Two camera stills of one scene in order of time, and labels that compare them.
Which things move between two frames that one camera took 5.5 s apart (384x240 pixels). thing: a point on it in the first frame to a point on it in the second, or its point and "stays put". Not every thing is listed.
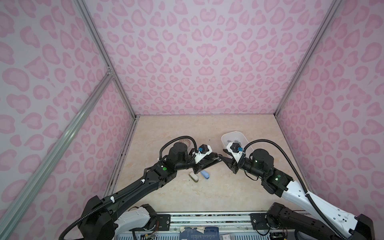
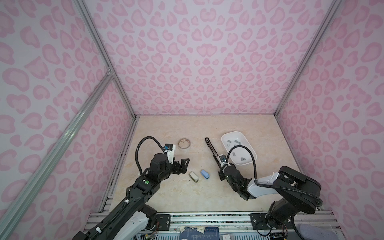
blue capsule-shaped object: (205, 174) stays put
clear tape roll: (185, 141) stays put
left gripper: (201, 164) to (184, 166)
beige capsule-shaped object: (194, 177) stays put
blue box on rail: (209, 233) stays put
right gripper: (230, 163) to (220, 174)
